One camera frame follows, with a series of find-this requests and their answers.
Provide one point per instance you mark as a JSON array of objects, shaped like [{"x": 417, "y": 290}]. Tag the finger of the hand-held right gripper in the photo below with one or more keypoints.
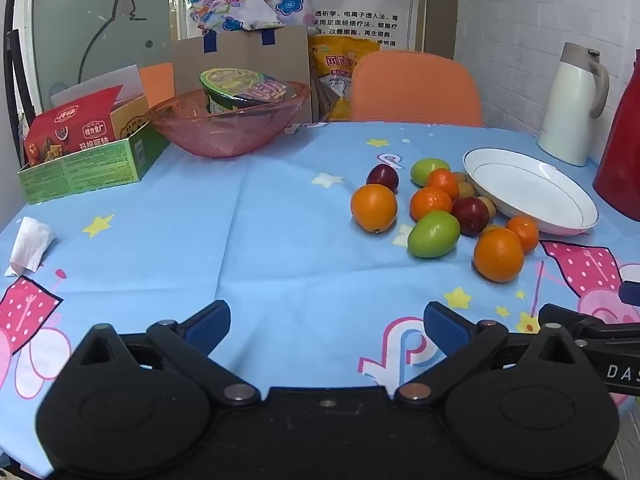
[
  {"x": 575, "y": 317},
  {"x": 631, "y": 294}
]

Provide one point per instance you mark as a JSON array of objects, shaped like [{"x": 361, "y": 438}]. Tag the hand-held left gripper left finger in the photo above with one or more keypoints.
[{"x": 210, "y": 321}]

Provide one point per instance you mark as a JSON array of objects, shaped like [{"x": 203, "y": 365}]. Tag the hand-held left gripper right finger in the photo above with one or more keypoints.
[{"x": 445, "y": 326}]

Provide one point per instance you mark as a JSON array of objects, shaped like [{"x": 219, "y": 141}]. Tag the smooth orange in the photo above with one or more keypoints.
[
  {"x": 498, "y": 255},
  {"x": 374, "y": 207}
]

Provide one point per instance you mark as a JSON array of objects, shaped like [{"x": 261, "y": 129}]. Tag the green jujube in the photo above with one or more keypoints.
[
  {"x": 433, "y": 233},
  {"x": 429, "y": 171}
]

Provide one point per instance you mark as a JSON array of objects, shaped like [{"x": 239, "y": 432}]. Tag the bumpy tangerine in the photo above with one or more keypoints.
[
  {"x": 522, "y": 232},
  {"x": 443, "y": 182},
  {"x": 430, "y": 203}
]

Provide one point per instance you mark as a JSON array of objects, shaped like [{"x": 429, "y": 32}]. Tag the red plum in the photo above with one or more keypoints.
[
  {"x": 470, "y": 215},
  {"x": 382, "y": 177}
]

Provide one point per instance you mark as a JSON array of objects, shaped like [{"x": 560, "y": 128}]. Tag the white plate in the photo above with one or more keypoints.
[{"x": 530, "y": 190}]

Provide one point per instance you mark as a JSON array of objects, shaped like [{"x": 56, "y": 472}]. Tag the blue printed tablecloth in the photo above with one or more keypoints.
[{"x": 280, "y": 240}]

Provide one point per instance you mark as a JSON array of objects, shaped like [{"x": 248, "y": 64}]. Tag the red thermos jug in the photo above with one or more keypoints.
[{"x": 622, "y": 160}]

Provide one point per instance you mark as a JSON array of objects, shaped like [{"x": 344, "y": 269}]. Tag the pink plastic bowl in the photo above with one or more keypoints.
[{"x": 225, "y": 135}]

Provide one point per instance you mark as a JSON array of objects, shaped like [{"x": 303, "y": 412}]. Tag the white tissue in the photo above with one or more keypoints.
[{"x": 30, "y": 245}]

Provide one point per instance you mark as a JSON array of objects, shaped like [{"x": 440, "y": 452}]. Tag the white thermos jug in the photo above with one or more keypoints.
[{"x": 565, "y": 110}]

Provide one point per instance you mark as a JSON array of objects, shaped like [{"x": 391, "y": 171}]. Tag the green cardboard box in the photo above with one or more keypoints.
[{"x": 85, "y": 170}]

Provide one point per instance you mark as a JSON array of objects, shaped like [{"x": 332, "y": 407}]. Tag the instant noodle cup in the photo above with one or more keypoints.
[{"x": 235, "y": 85}]

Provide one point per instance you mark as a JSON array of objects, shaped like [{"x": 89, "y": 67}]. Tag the orange chair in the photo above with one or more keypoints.
[
  {"x": 415, "y": 90},
  {"x": 157, "y": 82}
]

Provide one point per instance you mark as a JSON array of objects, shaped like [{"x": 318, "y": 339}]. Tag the red snack box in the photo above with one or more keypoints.
[{"x": 65, "y": 130}]

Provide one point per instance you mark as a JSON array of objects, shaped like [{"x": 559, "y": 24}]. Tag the brown cardboard box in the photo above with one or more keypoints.
[{"x": 280, "y": 55}]

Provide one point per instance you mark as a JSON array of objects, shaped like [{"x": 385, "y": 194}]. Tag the yellow snack bag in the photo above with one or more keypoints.
[{"x": 332, "y": 65}]

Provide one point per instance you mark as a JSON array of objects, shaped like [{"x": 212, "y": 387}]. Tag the floral cloth bag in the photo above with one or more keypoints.
[{"x": 250, "y": 0}]

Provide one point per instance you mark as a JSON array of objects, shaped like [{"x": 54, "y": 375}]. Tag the frosted glass partition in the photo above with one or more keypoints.
[{"x": 75, "y": 20}]

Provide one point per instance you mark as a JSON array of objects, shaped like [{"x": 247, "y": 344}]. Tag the wall poster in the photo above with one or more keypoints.
[{"x": 370, "y": 10}]

